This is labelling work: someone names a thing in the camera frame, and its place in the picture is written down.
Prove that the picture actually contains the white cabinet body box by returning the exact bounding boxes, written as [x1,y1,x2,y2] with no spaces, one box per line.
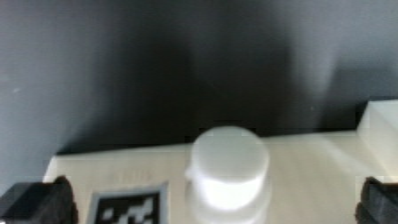
[44,99,398,224]

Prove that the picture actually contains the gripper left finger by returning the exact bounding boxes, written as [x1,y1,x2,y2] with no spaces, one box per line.
[0,176,78,224]

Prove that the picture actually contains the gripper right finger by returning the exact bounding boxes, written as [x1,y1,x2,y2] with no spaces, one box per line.
[355,177,398,224]

